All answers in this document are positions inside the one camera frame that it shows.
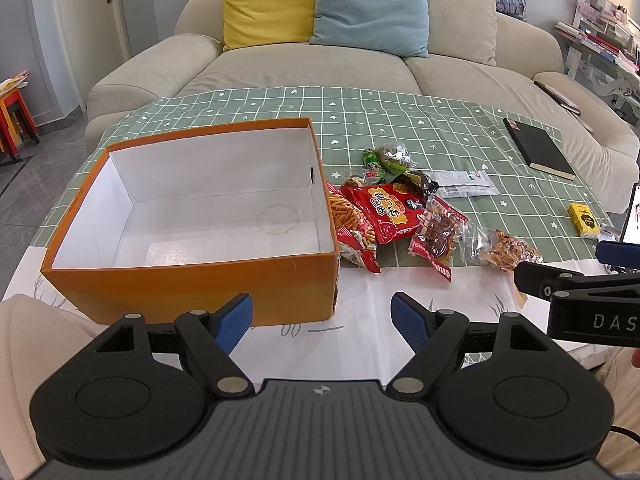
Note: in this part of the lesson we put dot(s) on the dark book on sofa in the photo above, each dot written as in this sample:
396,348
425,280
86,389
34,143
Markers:
559,98

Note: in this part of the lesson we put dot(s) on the beige cushion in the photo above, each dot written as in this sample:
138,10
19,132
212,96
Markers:
465,29

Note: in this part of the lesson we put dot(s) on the black green snack bag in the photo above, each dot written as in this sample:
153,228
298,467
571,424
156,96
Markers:
419,182

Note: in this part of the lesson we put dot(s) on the white magazine rack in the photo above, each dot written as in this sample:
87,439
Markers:
603,47

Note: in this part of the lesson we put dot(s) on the beige sofa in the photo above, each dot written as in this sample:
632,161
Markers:
193,60

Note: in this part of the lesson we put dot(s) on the green checked tablecloth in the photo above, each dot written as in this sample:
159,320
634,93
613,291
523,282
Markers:
440,134

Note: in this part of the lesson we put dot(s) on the silver white sachet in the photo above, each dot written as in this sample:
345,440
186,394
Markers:
461,184

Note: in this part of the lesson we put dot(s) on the black notebook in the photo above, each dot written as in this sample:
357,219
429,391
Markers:
538,150

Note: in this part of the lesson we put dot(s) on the white door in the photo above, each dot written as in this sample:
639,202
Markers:
94,40

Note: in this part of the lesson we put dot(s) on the yellow tissue pack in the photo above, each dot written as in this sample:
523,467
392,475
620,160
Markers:
584,221

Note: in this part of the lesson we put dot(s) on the clear cake snack pack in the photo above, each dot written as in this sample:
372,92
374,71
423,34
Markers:
395,157

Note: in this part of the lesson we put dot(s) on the phone on white stand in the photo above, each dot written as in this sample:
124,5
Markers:
629,233

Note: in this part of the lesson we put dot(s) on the clear nut snack bag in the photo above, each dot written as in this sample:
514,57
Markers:
496,249

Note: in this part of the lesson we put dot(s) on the red orange stool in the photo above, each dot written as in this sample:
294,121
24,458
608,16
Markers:
16,121

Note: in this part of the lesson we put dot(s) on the red fries snack bag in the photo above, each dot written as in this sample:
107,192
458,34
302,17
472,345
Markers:
355,234

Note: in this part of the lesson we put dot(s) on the green candy wrapper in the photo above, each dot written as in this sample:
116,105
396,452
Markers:
373,163

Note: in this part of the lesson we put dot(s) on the small chocolate snack pack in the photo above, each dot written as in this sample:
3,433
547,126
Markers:
361,180

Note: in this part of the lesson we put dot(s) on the dried meat snack pack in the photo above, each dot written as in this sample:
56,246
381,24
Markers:
440,228

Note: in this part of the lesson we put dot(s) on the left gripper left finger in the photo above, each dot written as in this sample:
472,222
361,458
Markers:
140,390

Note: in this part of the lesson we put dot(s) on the orange cardboard box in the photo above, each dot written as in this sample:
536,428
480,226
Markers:
189,219

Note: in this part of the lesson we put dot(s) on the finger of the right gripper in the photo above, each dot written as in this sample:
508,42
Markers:
625,255
542,279

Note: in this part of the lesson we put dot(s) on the light blue cushion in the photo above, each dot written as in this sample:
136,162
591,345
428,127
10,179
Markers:
396,27

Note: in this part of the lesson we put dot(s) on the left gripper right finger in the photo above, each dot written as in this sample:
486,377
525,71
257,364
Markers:
504,391

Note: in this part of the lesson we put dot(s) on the yellow cushion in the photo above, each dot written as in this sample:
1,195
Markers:
253,23

